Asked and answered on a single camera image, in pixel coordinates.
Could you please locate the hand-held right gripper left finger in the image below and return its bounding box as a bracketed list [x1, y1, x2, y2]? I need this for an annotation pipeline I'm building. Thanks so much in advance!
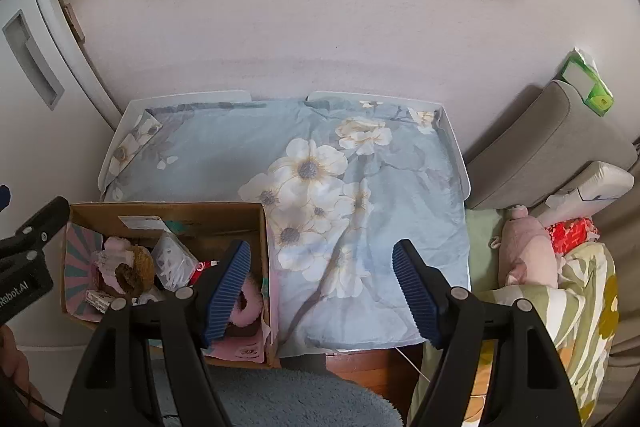
[60, 239, 252, 427]

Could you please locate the green striped blanket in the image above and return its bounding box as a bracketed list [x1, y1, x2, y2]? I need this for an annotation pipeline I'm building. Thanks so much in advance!
[407, 242, 640, 427]

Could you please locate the small patterned packet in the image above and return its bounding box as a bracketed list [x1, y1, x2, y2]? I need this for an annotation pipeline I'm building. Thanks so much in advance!
[84, 289, 113, 314]

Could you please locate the pink pig plush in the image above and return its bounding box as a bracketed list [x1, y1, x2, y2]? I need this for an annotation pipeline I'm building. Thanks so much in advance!
[492, 204, 563, 288]

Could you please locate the cardboard box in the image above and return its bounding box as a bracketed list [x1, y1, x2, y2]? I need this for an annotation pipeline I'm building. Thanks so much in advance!
[60, 202, 281, 368]

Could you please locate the blue floral cloth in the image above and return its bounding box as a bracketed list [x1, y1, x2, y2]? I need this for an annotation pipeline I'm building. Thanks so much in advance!
[102, 99, 471, 355]

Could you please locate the grey headboard cushion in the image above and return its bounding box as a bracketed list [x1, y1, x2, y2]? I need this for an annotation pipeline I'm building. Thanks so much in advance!
[465, 79, 640, 210]

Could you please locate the green tissue pack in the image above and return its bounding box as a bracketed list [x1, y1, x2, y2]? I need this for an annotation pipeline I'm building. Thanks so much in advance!
[559, 48, 615, 115]

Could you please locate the pale green sheet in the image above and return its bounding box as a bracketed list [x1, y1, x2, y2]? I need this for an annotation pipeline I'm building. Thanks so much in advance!
[465, 208, 506, 293]

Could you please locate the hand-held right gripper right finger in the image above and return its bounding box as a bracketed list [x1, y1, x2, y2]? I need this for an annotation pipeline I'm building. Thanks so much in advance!
[391, 239, 583, 427]

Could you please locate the white cable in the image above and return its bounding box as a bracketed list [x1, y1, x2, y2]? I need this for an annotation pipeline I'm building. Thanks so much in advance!
[397, 346, 432, 383]

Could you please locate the white pillow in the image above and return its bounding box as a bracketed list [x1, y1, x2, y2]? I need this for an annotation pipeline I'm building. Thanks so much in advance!
[542, 161, 636, 222]

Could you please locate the red patterned package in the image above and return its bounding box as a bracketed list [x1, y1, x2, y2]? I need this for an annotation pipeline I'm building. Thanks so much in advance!
[545, 217, 601, 258]

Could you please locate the white desk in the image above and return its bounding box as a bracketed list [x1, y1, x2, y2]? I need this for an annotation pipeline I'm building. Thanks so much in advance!
[97, 89, 473, 208]

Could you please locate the white door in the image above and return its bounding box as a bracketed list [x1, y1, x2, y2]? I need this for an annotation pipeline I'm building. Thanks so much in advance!
[0, 0, 126, 208]

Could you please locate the red carton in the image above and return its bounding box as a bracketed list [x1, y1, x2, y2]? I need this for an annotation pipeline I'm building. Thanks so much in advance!
[189, 259, 221, 285]

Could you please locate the clear plastic box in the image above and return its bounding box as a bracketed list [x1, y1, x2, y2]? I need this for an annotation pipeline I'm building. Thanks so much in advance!
[150, 234, 201, 292]

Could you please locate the brown plush bear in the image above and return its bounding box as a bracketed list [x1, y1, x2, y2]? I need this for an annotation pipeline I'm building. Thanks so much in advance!
[114, 244, 156, 295]

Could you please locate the brown door hinge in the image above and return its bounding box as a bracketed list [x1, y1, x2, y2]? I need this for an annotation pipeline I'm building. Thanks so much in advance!
[62, 2, 87, 42]

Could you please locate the recessed door handle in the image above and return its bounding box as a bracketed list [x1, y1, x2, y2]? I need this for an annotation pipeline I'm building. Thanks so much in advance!
[1, 9, 66, 108]

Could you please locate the pink fluffy scrunchie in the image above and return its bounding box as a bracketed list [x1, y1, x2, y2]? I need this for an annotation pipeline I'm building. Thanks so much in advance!
[97, 236, 133, 269]
[225, 279, 266, 329]

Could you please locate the person's left hand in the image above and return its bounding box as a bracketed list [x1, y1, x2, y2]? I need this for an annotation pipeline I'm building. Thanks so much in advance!
[0, 326, 47, 422]

